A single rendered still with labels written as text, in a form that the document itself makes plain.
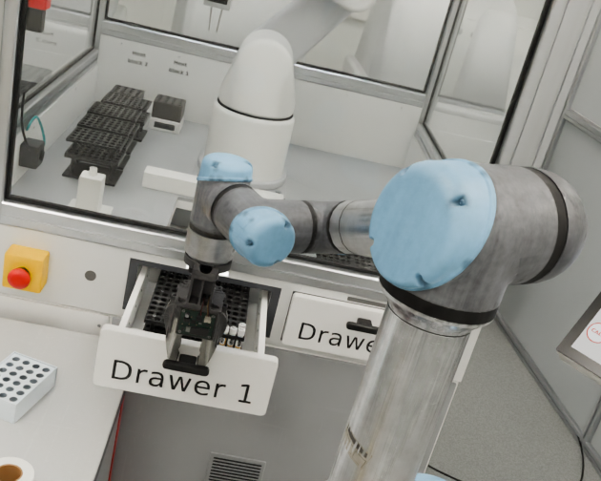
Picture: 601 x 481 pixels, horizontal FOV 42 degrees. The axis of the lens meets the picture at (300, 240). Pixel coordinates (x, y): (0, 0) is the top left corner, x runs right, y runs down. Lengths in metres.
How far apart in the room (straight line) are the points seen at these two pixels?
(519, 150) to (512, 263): 0.75
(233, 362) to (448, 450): 1.68
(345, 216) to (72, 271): 0.68
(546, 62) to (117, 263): 0.85
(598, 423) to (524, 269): 2.43
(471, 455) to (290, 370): 1.40
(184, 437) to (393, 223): 1.09
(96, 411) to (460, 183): 0.88
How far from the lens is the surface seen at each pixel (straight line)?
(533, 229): 0.73
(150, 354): 1.30
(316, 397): 1.65
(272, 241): 1.01
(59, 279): 1.57
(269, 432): 1.70
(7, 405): 1.35
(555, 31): 1.44
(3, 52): 1.46
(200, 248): 1.14
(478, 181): 0.70
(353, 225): 1.02
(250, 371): 1.30
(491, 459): 2.94
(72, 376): 1.47
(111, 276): 1.54
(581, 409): 3.26
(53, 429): 1.35
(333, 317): 1.53
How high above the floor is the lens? 1.62
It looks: 23 degrees down
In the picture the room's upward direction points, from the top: 14 degrees clockwise
